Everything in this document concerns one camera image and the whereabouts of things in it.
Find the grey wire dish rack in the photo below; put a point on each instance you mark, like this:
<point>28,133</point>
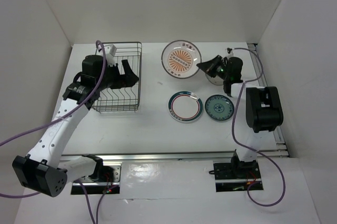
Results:
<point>125,99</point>

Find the aluminium rail front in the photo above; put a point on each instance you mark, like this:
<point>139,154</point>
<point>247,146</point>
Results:
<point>173,156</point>

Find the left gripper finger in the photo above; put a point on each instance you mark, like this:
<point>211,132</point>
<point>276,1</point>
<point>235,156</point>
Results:
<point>126,67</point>
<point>129,79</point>

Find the clear grey glass plate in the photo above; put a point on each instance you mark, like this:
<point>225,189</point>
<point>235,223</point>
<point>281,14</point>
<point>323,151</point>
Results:
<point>214,80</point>

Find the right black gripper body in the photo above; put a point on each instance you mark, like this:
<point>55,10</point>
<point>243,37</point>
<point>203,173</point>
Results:
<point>221,70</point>

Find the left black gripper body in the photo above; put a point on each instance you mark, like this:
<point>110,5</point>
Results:
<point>110,78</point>

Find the blue patterned plate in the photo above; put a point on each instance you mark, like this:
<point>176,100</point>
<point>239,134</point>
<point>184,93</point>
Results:
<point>219,108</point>

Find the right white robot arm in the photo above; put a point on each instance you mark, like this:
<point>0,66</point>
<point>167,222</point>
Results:
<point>263,110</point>

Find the orange sunburst plate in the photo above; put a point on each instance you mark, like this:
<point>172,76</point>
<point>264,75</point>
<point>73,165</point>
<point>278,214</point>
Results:
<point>180,58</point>

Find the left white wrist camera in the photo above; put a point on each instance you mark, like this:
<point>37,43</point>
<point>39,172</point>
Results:
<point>110,52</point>

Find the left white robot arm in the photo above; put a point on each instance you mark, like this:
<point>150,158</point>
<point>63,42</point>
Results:
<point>40,170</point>

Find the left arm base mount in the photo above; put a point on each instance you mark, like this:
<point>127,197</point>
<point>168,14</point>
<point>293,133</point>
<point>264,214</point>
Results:
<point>108,182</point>

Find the teal red rimmed plate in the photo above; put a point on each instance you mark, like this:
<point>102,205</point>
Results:
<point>185,106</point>

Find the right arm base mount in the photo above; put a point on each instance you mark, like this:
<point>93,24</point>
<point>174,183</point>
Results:
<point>236,175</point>

